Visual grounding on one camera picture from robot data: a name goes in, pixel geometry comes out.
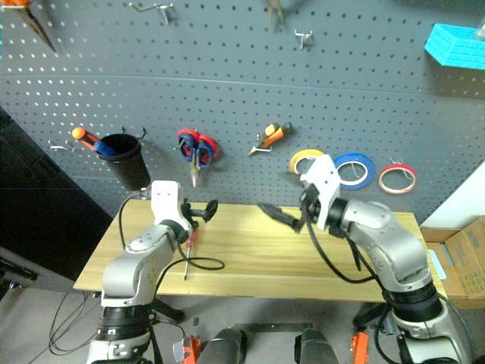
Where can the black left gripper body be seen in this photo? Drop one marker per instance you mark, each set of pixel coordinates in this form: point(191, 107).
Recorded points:
point(193, 214)

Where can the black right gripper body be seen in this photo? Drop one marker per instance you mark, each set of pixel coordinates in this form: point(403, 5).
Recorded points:
point(311, 204)

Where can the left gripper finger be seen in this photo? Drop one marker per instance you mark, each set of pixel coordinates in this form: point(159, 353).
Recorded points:
point(207, 217)
point(212, 207)

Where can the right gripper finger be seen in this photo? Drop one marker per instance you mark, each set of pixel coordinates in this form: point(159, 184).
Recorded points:
point(299, 224)
point(278, 215)

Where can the red tape roll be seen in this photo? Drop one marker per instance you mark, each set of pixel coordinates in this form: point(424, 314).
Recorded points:
point(383, 184)

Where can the orange and black pliers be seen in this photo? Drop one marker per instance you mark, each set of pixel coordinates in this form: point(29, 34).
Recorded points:
point(271, 132)

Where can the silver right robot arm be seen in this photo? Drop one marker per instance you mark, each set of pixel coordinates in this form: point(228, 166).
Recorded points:
point(394, 242)

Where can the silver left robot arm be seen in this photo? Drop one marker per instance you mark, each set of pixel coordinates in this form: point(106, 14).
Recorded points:
point(129, 269)

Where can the yellow tape roll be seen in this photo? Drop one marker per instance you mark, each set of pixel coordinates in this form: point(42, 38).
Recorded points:
point(295, 159)

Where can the blue tape roll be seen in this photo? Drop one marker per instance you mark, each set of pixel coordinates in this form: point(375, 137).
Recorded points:
point(369, 170)

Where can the black plastic cup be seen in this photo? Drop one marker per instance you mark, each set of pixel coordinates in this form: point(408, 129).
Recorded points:
point(129, 167)

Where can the long silver peg hook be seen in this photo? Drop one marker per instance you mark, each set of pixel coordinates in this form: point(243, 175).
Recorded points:
point(396, 162)

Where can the black table leg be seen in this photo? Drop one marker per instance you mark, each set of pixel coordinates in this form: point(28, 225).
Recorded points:
point(371, 316)
point(170, 311)

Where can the dark flat crossbar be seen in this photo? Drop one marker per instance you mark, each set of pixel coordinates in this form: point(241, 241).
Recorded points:
point(273, 328)

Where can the grey metal pegboard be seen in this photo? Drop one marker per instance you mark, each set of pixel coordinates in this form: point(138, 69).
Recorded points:
point(227, 95)

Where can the dark rounded shape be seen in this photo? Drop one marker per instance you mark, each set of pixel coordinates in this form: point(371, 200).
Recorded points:
point(316, 349)
point(223, 349)

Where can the flat open cardboard box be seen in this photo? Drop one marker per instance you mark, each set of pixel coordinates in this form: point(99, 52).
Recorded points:
point(435, 240)

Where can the orange clamp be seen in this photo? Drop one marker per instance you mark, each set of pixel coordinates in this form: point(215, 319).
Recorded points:
point(360, 349)
point(191, 350)

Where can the black cabinet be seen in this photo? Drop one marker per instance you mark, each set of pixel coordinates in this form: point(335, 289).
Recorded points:
point(45, 212)

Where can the silver curved peg hook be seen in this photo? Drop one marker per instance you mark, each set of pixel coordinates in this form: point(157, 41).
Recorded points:
point(57, 147)

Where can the brown cardboard box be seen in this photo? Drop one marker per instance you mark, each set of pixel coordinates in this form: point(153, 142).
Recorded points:
point(466, 258)

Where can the small silver peg hook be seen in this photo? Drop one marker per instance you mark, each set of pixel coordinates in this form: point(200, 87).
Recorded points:
point(302, 38)

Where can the silver double prong peg hook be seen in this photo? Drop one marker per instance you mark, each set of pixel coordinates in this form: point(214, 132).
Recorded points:
point(163, 11)

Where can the cyan plastic basket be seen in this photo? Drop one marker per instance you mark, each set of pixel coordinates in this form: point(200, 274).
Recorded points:
point(458, 49)

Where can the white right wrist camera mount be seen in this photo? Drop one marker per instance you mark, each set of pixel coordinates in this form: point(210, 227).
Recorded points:
point(326, 186)

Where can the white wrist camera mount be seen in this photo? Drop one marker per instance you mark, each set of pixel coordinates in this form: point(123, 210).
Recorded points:
point(164, 204)
point(326, 186)

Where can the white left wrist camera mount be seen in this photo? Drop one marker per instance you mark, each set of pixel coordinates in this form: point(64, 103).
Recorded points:
point(164, 204)

